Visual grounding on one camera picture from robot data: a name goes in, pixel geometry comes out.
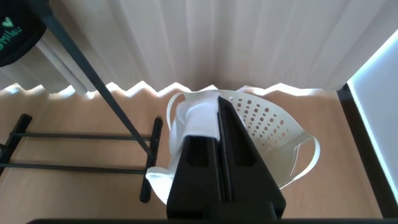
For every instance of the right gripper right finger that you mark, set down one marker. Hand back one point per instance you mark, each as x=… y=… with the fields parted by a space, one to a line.
x=248 y=180

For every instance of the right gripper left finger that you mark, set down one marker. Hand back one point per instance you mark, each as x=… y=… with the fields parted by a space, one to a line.
x=192 y=180

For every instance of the white printed garment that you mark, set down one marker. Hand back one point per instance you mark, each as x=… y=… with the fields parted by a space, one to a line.
x=200 y=119

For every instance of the black shorts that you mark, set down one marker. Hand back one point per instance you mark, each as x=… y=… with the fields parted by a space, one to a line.
x=15 y=34

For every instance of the white laundry basket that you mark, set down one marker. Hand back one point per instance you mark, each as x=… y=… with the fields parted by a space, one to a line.
x=280 y=149

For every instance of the black clothes rack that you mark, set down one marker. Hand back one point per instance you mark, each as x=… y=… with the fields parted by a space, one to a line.
x=90 y=74

